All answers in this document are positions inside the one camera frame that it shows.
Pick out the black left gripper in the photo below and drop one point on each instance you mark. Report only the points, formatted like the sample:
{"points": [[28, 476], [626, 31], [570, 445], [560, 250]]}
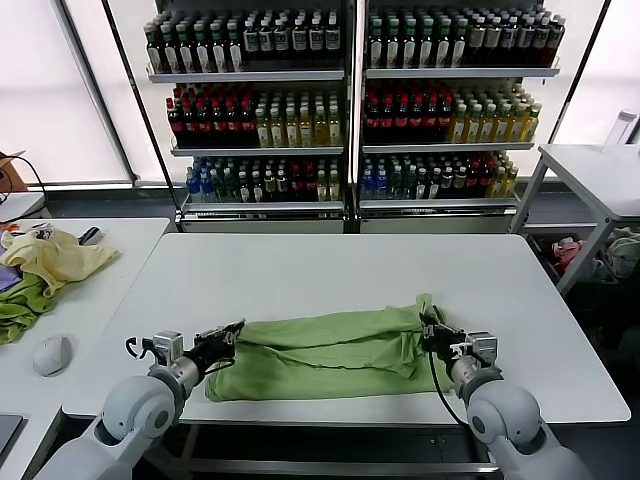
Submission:
{"points": [[215, 350]]}

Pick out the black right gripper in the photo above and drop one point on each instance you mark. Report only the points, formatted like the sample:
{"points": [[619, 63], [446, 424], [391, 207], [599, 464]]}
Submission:
{"points": [[447, 345]]}

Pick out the light green t-shirt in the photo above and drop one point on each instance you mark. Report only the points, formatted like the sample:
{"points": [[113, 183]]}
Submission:
{"points": [[325, 350]]}

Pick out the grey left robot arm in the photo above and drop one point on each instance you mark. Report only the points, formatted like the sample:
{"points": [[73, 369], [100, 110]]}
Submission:
{"points": [[135, 410]]}

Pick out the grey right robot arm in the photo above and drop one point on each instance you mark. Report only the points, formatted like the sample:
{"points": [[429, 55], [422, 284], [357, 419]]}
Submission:
{"points": [[505, 415]]}

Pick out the clear bottle white label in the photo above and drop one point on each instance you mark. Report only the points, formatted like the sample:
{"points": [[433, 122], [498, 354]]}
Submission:
{"points": [[257, 189], [423, 185], [436, 184], [244, 189]]}

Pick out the clear green water bottle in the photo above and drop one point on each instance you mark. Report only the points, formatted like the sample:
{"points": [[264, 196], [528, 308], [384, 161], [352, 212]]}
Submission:
{"points": [[230, 189], [217, 189], [395, 185], [409, 185]]}

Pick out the small dark bottle white cap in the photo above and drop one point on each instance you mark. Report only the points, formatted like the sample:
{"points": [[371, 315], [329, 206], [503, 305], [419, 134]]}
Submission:
{"points": [[448, 183], [270, 187], [282, 187], [461, 183]]}

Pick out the blue water bottle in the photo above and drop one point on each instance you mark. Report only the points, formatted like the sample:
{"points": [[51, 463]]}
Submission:
{"points": [[367, 186], [192, 189], [381, 186], [205, 189]]}

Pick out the small dark bottle red cap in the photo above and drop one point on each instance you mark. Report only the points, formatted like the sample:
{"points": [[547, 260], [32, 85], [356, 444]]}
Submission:
{"points": [[311, 186], [487, 181], [297, 186], [475, 181]]}

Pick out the pink garment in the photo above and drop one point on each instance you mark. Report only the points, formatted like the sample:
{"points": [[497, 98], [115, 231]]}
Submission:
{"points": [[567, 252]]}

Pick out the small pale yellow bottle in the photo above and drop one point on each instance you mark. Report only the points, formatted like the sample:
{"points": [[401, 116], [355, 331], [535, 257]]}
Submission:
{"points": [[323, 189], [499, 184], [335, 189], [511, 182]]}

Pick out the dark storage bin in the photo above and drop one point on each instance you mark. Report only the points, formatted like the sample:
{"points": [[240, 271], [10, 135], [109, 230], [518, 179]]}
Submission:
{"points": [[590, 295]]}

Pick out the black white handheld device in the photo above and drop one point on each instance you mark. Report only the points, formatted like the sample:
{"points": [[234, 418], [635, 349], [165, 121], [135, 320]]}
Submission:
{"points": [[91, 236]]}

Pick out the white computer mouse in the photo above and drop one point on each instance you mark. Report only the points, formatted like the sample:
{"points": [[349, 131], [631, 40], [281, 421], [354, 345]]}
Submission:
{"points": [[52, 356]]}

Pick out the pale yellow garment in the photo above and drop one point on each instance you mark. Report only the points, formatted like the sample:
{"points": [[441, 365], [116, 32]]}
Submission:
{"points": [[65, 265]]}

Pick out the yellow drink bottle green cap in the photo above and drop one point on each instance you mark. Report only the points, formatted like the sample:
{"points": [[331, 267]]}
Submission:
{"points": [[518, 127], [277, 131], [459, 127], [263, 131], [489, 127], [306, 131], [334, 131], [532, 125], [504, 127], [320, 131], [475, 127], [291, 131]]}

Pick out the cola bottle red cap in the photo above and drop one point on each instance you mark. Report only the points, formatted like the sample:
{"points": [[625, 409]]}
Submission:
{"points": [[190, 125], [445, 122], [431, 122], [205, 125], [416, 122], [387, 122], [249, 125], [174, 125], [402, 122], [372, 122], [220, 125], [235, 125]]}

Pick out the white grey garment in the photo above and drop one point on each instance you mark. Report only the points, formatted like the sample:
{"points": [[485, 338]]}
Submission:
{"points": [[622, 250]]}

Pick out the green crumpled cloth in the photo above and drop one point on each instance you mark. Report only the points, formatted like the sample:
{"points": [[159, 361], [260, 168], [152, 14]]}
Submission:
{"points": [[20, 305]]}

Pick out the grey metal side table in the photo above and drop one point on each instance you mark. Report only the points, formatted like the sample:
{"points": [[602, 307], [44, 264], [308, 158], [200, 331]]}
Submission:
{"points": [[590, 175]]}

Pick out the purple cloth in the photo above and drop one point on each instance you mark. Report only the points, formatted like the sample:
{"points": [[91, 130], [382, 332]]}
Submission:
{"points": [[6, 277]]}

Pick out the black metal pole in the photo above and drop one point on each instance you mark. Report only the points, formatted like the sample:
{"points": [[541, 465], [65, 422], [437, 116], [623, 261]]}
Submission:
{"points": [[573, 85], [144, 117]]}

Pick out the dark grey laptop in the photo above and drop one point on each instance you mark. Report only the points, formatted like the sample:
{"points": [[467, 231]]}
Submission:
{"points": [[10, 432]]}

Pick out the small orange object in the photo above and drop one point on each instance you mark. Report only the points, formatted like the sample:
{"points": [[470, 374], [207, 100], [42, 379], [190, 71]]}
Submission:
{"points": [[12, 229]]}

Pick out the metal drink shelf rack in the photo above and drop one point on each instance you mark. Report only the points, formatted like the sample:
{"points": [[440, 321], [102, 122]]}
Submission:
{"points": [[450, 73], [250, 76]]}

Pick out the cardboard box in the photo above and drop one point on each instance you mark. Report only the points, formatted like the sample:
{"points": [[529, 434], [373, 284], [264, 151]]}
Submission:
{"points": [[10, 175]]}

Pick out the tea bottle green cap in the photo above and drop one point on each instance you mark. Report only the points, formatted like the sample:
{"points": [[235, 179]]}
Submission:
{"points": [[392, 50], [425, 50], [186, 55], [442, 50], [409, 50], [376, 50], [203, 54], [170, 55], [219, 53], [154, 55], [235, 52], [459, 50]]}

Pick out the dark drink bottle pale label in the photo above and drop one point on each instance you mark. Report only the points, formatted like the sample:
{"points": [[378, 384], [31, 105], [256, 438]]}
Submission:
{"points": [[492, 42], [541, 42], [525, 42], [556, 42], [476, 42], [509, 42]]}

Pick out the dark bottle black white label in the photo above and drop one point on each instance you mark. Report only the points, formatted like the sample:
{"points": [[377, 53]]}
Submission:
{"points": [[267, 42], [251, 42], [316, 41], [300, 42], [283, 42], [333, 41]]}

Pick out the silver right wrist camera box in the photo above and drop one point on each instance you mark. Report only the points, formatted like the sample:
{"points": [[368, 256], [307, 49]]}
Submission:
{"points": [[482, 347]]}

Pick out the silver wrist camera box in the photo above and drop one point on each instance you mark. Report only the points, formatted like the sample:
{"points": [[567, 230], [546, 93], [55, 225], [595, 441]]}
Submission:
{"points": [[168, 346], [482, 347]]}

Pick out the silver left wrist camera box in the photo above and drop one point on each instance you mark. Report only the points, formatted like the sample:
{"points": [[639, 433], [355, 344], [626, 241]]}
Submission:
{"points": [[168, 346]]}

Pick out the grey work table frame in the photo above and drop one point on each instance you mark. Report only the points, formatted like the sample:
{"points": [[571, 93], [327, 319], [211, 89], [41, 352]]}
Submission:
{"points": [[325, 467]]}

